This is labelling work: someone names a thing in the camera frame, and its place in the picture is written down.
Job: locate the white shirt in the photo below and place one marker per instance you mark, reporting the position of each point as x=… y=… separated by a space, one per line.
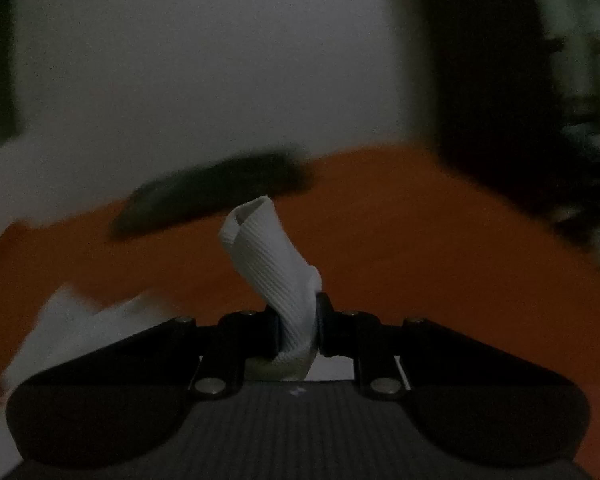
x=275 y=260

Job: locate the orange blanket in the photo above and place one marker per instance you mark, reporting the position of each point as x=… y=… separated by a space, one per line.
x=430 y=260

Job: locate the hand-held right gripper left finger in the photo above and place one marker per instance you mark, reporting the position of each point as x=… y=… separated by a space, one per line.
x=272 y=335

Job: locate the dark pillow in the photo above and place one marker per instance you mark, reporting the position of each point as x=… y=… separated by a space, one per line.
x=205 y=190

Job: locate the dark wooden wardrobe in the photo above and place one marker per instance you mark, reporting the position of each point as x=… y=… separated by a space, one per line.
x=490 y=85

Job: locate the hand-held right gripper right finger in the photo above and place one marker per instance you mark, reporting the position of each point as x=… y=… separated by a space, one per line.
x=325 y=327

